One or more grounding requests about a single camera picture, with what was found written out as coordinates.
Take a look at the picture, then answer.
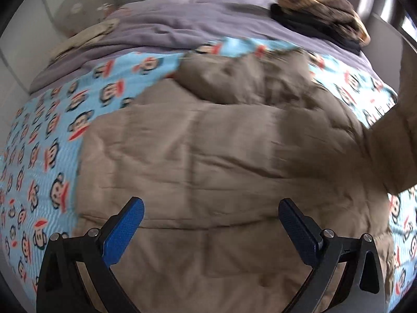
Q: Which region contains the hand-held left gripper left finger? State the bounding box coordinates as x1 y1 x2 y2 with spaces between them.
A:
35 196 145 313

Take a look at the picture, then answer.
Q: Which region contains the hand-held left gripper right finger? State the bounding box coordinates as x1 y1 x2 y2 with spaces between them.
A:
278 197 390 313

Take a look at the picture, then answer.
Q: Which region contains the tan puffer jacket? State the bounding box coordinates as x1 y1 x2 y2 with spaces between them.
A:
76 44 417 313

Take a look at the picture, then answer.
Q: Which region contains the blue monkey print blanket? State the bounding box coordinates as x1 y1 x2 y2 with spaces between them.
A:
0 36 417 313

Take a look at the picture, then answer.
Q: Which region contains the beige cloth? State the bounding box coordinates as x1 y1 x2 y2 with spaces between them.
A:
49 19 120 61

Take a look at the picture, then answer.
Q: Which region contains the black folded garment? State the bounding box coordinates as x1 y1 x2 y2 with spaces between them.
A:
270 3 361 56

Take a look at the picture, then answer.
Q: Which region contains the brown patterned folded garment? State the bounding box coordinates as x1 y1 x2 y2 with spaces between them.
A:
311 0 363 44

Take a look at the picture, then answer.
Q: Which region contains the round beige object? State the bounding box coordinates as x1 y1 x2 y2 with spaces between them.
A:
54 0 109 37

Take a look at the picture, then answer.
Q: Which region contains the purple duvet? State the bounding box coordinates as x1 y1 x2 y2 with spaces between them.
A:
29 0 382 93

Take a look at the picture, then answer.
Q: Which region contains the window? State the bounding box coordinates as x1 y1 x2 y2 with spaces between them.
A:
398 8 417 51

